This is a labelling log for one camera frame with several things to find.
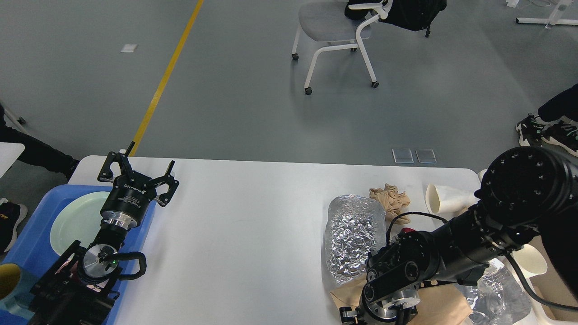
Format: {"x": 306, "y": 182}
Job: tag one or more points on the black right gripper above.
{"x": 397, "y": 309}

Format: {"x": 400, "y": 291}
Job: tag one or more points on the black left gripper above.
{"x": 128, "y": 201}

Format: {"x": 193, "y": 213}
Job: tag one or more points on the light green plate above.
{"x": 80, "y": 220}

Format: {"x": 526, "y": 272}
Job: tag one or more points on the aluminium foil sheet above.
{"x": 355, "y": 227}

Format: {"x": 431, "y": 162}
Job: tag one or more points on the teal mug yellow inside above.
{"x": 15, "y": 290}

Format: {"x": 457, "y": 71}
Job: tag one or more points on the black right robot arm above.
{"x": 525, "y": 192}

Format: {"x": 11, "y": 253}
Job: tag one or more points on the foil piece under arm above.
{"x": 497, "y": 299}

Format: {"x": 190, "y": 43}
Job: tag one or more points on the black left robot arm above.
{"x": 78, "y": 288}

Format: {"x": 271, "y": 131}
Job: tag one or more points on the crumpled brown napkin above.
{"x": 393, "y": 201}

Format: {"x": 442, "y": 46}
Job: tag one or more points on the person dark clothing left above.
{"x": 36, "y": 153}

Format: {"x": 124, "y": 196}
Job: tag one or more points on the white paper cup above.
{"x": 530, "y": 261}
{"x": 441, "y": 199}

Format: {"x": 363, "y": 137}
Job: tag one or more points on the beige plastic bin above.
{"x": 550, "y": 286}

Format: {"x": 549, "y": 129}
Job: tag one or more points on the white grey office chair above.
{"x": 326, "y": 22}

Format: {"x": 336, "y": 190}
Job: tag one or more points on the person black sneakers right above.
{"x": 555, "y": 123}

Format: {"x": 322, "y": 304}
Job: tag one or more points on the black backpack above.
{"x": 414, "y": 15}

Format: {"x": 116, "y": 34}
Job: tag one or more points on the white stand base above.
{"x": 555, "y": 17}

